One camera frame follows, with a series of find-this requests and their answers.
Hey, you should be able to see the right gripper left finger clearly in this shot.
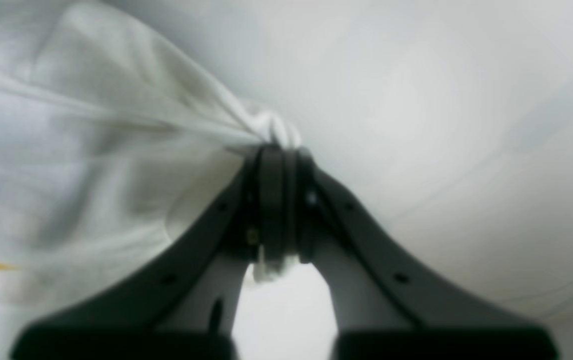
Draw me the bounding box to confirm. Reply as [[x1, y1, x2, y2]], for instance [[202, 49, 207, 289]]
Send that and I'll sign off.
[[12, 145, 285, 360]]

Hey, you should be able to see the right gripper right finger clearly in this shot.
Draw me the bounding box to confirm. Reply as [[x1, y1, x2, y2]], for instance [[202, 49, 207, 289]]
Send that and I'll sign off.
[[286, 148, 559, 360]]

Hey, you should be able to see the white printed T-shirt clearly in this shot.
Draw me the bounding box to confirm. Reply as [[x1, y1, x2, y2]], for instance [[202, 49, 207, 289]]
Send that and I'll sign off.
[[0, 0, 301, 360]]

